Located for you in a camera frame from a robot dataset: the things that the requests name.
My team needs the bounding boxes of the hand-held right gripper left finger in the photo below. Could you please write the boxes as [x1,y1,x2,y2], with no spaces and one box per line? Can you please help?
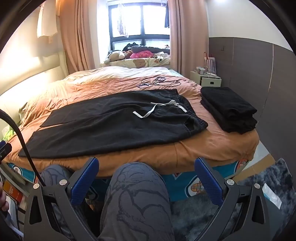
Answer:
[24,157,99,241]

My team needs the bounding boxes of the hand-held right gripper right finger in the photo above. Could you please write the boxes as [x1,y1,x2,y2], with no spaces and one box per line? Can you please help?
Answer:
[195,158,285,241]

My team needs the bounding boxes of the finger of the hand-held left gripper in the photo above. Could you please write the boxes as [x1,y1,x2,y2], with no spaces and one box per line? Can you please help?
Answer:
[0,141,12,162]

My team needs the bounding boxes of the black pants with white drawstring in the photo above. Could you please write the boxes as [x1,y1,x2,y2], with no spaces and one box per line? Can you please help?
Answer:
[18,89,208,159]

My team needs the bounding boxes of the person's left hand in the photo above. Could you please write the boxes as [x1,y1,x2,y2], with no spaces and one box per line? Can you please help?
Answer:
[0,184,9,212]

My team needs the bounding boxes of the teal printed bed sheet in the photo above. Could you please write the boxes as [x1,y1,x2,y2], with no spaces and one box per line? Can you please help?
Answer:
[7,159,252,202]

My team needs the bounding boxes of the grey fluffy rug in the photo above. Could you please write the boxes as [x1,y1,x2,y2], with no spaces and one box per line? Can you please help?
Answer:
[162,159,294,241]

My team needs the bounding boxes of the orange box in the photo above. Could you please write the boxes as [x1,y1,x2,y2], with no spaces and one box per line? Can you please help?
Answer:
[2,181,23,205]

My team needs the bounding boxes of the orange blanket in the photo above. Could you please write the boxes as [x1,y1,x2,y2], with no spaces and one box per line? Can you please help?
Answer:
[3,66,259,179]

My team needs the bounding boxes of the white plastic packet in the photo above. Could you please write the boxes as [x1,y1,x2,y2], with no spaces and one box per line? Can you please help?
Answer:
[261,183,283,209]

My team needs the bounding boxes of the cream padded headboard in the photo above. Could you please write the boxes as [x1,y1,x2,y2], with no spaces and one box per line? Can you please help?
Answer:
[0,50,70,121]

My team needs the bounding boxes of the white bedside cabinet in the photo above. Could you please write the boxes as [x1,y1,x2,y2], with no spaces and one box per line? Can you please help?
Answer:
[190,71,222,88]

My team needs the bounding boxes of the white power strip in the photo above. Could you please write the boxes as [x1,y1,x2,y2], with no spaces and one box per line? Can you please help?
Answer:
[196,67,219,78]

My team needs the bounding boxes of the white and brown plush dog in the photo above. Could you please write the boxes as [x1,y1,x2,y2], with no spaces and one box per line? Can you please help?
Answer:
[104,50,126,65]

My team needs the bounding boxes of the white hanging garment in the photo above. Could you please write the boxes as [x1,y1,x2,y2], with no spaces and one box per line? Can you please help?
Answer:
[37,0,61,44]

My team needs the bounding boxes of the tan curtain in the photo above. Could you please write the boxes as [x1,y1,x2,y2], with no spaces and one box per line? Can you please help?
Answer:
[166,0,210,77]
[55,0,111,75]

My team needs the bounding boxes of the pink cloth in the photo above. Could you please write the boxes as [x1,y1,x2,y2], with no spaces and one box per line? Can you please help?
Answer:
[129,51,153,59]

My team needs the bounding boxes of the black framed window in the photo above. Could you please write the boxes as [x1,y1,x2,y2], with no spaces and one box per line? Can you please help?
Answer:
[107,0,171,52]

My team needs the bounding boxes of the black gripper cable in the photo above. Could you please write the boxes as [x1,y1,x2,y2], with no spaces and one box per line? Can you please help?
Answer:
[0,109,47,187]

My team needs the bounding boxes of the white and red wire rack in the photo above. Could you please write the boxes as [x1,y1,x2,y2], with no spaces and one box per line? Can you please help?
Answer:
[203,52,218,75]

